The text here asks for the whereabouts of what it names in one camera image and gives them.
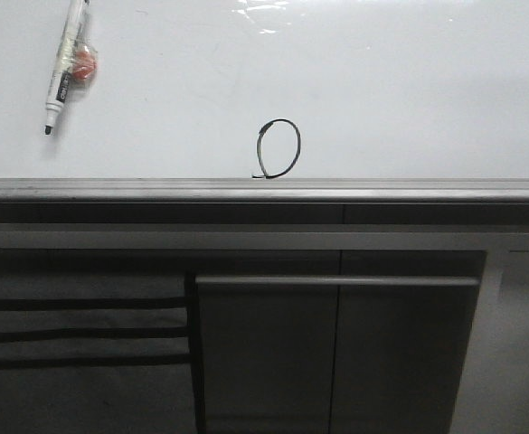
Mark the white black whiteboard marker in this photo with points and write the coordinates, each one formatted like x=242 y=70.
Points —
x=61 y=74

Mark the grey cabinet with doors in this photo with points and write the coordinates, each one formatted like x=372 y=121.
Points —
x=349 y=341

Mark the red magnet taped to marker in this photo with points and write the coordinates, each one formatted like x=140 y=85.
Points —
x=84 y=64

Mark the white whiteboard with metal frame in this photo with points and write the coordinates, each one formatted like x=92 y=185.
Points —
x=344 y=96

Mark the grey drawer unit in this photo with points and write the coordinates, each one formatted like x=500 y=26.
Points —
x=96 y=342

